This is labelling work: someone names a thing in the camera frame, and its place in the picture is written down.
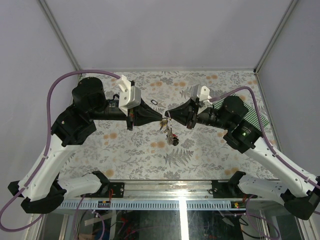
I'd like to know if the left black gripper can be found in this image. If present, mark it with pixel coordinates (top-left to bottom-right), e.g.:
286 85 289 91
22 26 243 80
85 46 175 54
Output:
88 94 164 130

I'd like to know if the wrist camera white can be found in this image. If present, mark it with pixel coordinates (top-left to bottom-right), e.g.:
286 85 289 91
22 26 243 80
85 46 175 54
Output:
190 84 212 107
116 75 142 115

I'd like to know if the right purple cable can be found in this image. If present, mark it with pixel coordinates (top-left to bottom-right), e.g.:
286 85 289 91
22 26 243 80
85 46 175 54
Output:
209 86 320 216

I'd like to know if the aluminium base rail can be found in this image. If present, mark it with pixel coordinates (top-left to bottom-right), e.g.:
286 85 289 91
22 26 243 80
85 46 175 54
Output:
59 179 276 201

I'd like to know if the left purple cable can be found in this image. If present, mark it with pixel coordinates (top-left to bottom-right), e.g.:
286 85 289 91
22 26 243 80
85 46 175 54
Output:
0 69 122 232

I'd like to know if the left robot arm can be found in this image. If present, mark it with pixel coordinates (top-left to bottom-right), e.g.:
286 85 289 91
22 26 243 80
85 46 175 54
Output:
8 76 163 214

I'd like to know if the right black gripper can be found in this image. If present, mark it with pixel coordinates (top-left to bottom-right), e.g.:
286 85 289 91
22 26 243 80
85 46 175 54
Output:
165 97 233 130

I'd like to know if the white slotted cable duct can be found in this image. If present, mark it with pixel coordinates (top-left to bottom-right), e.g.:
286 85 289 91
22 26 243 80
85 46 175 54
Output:
58 199 246 211

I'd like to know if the purple cable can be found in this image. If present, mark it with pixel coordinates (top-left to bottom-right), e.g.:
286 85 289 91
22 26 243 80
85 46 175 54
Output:
209 86 320 216
0 69 122 232

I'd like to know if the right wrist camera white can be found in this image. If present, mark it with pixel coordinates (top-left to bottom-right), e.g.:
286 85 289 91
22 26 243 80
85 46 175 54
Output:
190 84 212 107

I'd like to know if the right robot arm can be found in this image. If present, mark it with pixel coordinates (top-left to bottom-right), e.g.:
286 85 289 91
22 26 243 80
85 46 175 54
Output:
165 95 320 220

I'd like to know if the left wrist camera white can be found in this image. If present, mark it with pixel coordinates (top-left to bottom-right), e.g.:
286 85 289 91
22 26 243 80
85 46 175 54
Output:
116 75 142 115

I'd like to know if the green striped folded cloth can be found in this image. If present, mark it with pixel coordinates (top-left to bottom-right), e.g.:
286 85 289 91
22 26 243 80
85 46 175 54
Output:
212 98 269 130

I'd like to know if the large metal keyring with keys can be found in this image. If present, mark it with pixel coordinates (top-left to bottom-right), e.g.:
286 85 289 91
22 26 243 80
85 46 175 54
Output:
159 115 179 146

